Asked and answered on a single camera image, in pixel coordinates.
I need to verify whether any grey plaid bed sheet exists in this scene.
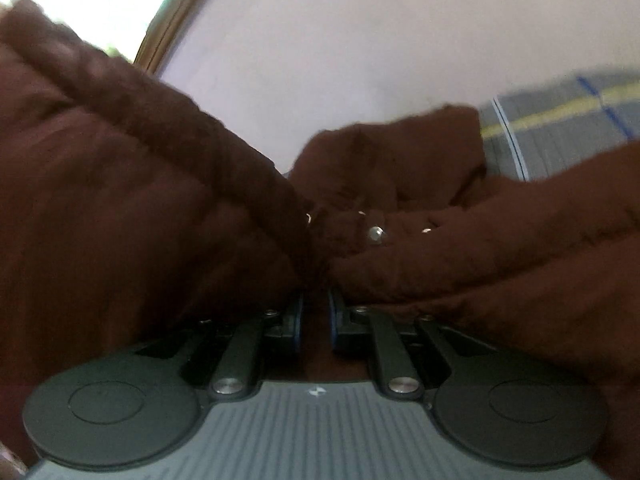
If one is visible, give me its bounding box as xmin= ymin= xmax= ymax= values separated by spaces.
xmin=477 ymin=67 xmax=640 ymax=183

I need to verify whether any brown wooden window frame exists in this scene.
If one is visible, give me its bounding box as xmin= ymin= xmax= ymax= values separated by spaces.
xmin=132 ymin=0 xmax=211 ymax=78

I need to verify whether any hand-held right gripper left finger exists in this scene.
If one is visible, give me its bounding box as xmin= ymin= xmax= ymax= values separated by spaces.
xmin=134 ymin=291 xmax=306 ymax=402

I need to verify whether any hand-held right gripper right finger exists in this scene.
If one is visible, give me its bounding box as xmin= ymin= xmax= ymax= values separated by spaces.
xmin=327 ymin=287 xmax=502 ymax=402

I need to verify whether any brown puffer jacket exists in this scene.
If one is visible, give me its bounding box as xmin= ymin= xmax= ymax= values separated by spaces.
xmin=0 ymin=0 xmax=640 ymax=480

